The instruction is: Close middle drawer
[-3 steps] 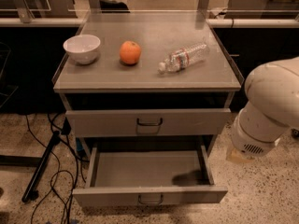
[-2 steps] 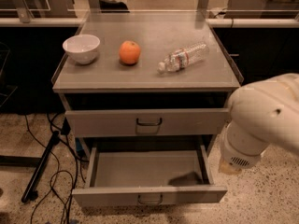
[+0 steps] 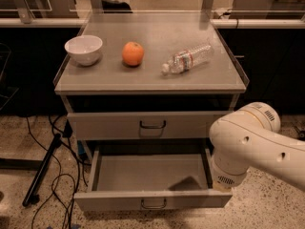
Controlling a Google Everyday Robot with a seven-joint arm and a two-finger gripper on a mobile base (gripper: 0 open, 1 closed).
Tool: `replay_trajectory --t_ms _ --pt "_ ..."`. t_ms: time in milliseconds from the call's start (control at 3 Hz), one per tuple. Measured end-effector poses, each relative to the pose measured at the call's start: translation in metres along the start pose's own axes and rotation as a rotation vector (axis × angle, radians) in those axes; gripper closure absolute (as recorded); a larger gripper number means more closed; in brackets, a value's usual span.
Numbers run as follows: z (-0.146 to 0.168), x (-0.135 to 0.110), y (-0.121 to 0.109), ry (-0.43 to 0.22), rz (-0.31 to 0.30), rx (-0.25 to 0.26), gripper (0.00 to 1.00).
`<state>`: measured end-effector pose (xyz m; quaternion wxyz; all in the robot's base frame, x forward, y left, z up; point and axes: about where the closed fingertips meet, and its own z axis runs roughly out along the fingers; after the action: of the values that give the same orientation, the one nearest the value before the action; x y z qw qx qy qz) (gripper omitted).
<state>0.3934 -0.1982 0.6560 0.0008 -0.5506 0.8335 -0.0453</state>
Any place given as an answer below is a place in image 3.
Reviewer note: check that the grey drawer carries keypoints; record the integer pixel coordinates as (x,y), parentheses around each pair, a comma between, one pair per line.
(123,182)
(140,125)

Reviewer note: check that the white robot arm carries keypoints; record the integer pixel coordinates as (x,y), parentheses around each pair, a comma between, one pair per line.
(249,137)

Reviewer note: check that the grey top drawer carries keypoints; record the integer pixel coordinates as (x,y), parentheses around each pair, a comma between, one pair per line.
(140,125)

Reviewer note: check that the grey drawer cabinet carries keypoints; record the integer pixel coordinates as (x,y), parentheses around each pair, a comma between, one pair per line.
(111,86)

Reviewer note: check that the orange fruit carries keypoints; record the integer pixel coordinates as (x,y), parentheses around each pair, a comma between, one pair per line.
(132,54)

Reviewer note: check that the clear plastic water bottle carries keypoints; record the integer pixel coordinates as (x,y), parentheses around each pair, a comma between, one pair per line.
(185,60)

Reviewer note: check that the white ceramic bowl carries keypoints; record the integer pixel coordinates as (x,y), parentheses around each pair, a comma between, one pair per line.
(84,49)

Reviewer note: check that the black metal floor bar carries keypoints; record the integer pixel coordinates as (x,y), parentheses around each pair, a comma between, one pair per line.
(31,195)

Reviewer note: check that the white horizontal rail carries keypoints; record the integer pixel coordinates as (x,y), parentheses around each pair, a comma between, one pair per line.
(218,23)

